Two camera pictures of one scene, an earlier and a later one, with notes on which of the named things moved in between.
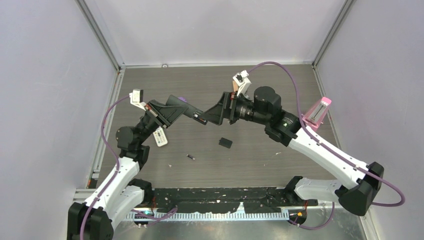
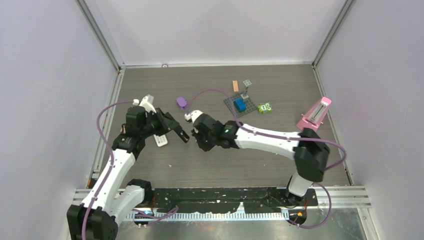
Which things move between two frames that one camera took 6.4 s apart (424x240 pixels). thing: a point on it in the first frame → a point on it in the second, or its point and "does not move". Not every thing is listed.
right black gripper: x=225 y=108 → x=197 y=134
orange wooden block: x=235 y=86 does not move
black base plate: x=226 y=200 does not move
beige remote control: x=160 y=137 does not move
